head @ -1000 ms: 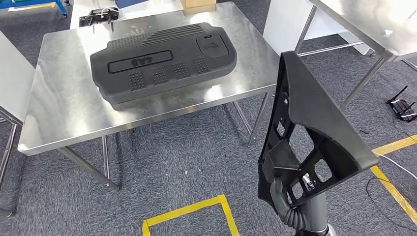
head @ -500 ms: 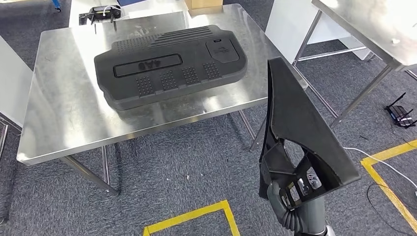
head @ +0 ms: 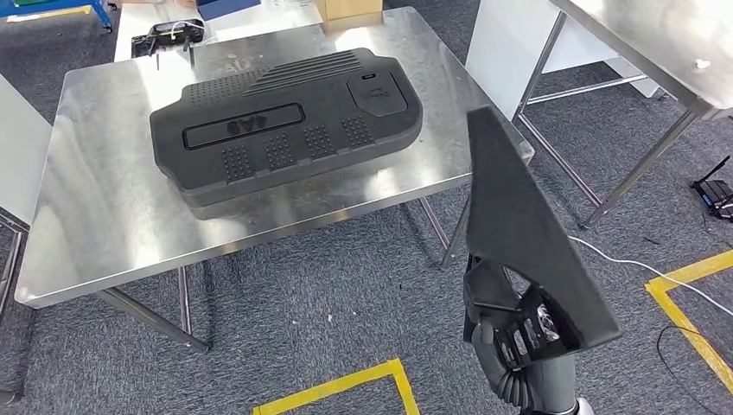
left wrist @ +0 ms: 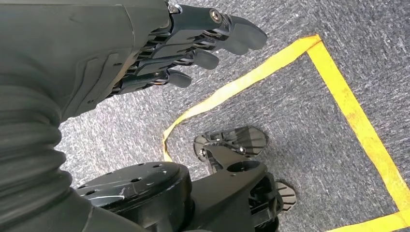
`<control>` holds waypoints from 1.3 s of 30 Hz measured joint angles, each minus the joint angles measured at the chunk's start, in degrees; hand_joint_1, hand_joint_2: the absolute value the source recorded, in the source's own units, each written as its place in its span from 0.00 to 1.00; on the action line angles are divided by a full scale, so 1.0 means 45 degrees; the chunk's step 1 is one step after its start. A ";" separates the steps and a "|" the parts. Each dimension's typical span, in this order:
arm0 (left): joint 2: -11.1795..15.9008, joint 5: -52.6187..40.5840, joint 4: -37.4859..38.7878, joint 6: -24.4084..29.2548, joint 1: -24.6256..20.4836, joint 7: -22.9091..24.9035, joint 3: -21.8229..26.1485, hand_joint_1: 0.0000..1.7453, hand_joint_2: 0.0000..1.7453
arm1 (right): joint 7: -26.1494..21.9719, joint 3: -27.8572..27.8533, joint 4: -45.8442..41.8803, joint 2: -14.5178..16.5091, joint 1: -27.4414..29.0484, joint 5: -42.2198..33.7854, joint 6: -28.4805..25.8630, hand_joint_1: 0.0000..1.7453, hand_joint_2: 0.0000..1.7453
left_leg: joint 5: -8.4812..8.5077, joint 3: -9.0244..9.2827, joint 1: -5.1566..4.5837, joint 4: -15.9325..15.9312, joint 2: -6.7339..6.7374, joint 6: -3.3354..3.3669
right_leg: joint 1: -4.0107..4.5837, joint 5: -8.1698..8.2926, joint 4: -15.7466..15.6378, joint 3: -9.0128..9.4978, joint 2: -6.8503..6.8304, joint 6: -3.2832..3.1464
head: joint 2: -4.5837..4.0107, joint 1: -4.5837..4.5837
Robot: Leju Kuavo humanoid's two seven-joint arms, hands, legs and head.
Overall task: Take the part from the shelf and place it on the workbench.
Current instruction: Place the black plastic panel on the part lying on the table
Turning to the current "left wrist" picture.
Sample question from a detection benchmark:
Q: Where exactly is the yellow floor tape square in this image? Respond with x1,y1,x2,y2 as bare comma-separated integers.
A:
161,34,410,232

